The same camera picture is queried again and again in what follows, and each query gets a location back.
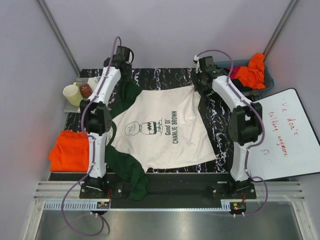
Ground white green Charlie Brown t-shirt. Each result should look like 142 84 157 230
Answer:
105 82 216 201

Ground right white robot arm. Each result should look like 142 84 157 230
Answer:
193 55 265 199

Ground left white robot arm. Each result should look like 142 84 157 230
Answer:
79 45 134 198

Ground magenta garment in basket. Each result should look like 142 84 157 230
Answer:
230 66 241 80

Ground black garment in basket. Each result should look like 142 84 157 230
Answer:
236 84 253 93

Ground orange t-shirt in basket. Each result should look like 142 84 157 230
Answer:
235 53 266 90

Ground pale yellow mug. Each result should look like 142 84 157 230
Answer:
62 82 83 107

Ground teal laundry basket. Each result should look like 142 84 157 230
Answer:
231 59 274 97

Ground folded orange t-shirt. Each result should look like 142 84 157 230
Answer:
48 130 89 173

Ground whiteboard with red writing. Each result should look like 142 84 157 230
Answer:
247 88 320 180

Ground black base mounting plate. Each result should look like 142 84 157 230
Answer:
79 173 257 201

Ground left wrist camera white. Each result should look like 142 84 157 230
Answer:
125 49 134 65

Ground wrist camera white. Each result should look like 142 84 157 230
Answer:
125 49 134 65
193 55 201 74

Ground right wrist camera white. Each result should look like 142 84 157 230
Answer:
193 55 201 74

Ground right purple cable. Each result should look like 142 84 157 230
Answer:
193 49 270 217

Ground purple cable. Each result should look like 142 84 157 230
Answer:
60 36 123 237
193 49 270 217

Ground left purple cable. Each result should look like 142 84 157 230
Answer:
60 36 123 237

